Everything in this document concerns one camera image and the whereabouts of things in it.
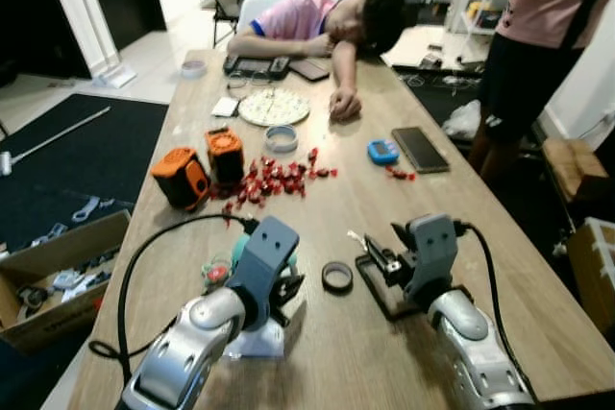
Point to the white round patterned plate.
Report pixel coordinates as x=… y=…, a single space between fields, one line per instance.
x=274 y=108

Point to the white shelf rack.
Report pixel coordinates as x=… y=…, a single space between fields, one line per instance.
x=471 y=16

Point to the clear tape roll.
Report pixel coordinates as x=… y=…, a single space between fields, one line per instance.
x=269 y=139

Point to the black floor case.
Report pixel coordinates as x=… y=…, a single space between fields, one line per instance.
x=437 y=88

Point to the white floor stand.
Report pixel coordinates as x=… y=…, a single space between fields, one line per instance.
x=115 y=76

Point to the dark floor rug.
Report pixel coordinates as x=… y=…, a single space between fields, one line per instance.
x=67 y=175

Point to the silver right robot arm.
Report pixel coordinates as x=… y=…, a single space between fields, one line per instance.
x=476 y=343

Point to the dark flat wallet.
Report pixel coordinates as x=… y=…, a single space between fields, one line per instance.
x=309 y=69

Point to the tall cardboard box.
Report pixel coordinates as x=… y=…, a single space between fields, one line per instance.
x=591 y=276

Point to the red and white small object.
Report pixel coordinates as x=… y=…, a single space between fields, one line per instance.
x=215 y=274

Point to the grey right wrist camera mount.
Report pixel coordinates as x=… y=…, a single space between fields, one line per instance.
x=432 y=242

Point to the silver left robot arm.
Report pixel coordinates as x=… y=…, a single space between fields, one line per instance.
x=197 y=338

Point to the silver wrench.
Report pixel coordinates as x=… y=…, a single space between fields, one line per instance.
x=86 y=208

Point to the pile of red wrapped candies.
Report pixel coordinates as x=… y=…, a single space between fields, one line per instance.
x=274 y=181

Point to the single red wrapped candy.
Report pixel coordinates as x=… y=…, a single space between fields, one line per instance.
x=402 y=175

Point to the standing person in black shorts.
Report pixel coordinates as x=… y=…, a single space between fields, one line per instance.
x=538 y=26

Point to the sleeping person in pink shirt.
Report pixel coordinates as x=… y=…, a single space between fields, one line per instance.
x=298 y=16

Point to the white plastic bag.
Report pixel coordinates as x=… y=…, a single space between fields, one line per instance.
x=463 y=122

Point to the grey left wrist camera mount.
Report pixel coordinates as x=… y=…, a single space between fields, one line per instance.
x=261 y=256

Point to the large orange black tool case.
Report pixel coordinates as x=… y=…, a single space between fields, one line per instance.
x=181 y=180

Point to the white hook stand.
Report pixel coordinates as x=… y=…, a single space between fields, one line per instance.
x=258 y=343

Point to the black smartphone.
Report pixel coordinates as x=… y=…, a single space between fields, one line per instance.
x=420 y=150

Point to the small orange black tool case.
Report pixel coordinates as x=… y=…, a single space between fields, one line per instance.
x=226 y=156

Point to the blue kitchen timer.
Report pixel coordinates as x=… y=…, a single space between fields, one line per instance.
x=382 y=152

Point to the grey tape roll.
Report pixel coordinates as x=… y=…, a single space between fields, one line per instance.
x=183 y=69

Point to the open cardboard box with tools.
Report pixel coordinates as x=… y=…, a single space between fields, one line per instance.
x=38 y=319

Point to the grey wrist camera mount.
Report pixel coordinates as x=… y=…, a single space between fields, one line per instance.
x=261 y=256
x=432 y=242

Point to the white chair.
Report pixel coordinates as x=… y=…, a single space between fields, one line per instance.
x=255 y=9

